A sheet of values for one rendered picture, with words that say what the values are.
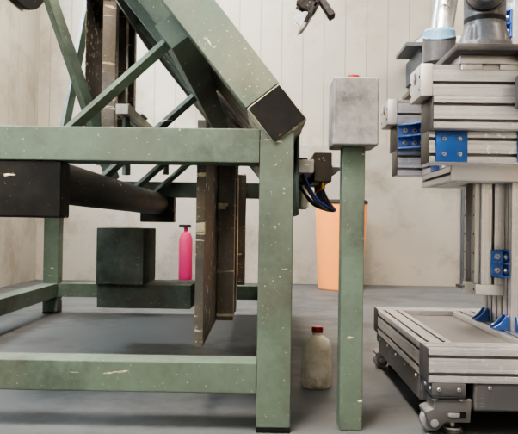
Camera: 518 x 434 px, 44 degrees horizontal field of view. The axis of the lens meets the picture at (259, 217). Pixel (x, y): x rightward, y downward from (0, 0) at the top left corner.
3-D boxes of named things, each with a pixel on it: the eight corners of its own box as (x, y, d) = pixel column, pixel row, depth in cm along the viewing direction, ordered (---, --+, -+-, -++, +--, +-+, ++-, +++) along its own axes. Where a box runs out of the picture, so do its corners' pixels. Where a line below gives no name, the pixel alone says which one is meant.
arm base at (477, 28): (501, 61, 190) (501, 27, 190) (521, 46, 175) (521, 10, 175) (450, 60, 190) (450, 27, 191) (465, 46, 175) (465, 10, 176)
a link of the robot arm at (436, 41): (422, 60, 228) (422, 22, 228) (422, 69, 241) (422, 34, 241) (457, 58, 225) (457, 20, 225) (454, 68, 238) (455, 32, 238)
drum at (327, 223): (362, 286, 579) (363, 201, 580) (371, 291, 533) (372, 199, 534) (311, 285, 580) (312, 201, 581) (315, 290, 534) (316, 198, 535)
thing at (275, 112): (274, 145, 166) (307, 118, 166) (246, 108, 166) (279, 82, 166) (268, 191, 386) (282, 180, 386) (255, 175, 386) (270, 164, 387)
